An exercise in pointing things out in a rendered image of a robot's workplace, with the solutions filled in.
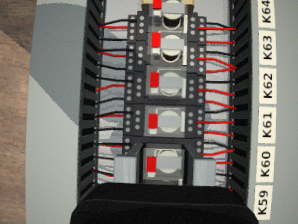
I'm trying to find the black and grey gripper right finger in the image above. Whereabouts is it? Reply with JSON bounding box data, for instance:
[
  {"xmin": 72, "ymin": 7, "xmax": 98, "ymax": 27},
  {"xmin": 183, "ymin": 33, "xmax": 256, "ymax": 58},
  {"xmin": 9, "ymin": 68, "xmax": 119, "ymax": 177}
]
[{"xmin": 182, "ymin": 145, "xmax": 216, "ymax": 186}]

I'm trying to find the grey mounting plate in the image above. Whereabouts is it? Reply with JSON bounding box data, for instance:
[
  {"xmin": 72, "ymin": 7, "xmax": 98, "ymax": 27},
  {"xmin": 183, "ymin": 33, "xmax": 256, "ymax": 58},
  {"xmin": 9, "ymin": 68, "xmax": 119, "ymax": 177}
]
[{"xmin": 97, "ymin": 0, "xmax": 230, "ymax": 187}]

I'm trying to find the black relay socket row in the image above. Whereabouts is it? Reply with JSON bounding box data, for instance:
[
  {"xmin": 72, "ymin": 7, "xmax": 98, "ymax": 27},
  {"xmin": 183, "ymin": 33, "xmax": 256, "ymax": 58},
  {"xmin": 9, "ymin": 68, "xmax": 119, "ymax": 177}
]
[{"xmin": 122, "ymin": 8, "xmax": 207, "ymax": 154}]

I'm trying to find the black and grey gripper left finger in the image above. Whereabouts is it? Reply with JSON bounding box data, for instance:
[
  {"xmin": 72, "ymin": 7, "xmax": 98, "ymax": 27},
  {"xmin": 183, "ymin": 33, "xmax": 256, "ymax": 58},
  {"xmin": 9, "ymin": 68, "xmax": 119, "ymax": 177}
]
[{"xmin": 113, "ymin": 143, "xmax": 145, "ymax": 184}]

